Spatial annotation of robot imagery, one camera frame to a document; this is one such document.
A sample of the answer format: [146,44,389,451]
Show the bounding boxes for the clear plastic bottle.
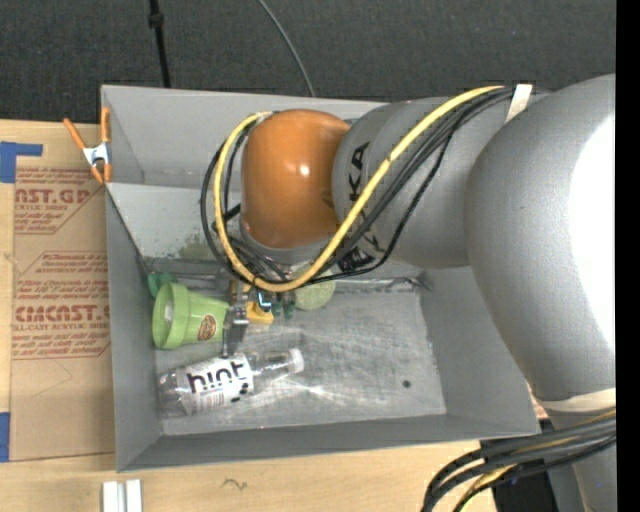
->
[158,347,306,418]

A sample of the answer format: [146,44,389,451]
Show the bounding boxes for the black cylinder on white bracket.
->
[335,244,376,275]

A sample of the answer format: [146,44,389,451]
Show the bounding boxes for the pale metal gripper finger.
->
[220,305,250,359]

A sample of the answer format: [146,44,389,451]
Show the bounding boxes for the dark green round piece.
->
[146,272,177,299]

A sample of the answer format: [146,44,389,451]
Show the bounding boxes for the brown cardboard board red print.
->
[0,118,117,464]

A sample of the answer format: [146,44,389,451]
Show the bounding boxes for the light green plastic cup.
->
[151,281,232,351]

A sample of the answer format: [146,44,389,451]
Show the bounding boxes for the small yellow block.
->
[247,301,275,326]

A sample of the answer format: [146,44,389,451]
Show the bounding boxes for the pale green ball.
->
[294,277,337,313]

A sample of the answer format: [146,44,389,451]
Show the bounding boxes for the grey metal bin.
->
[99,83,544,474]

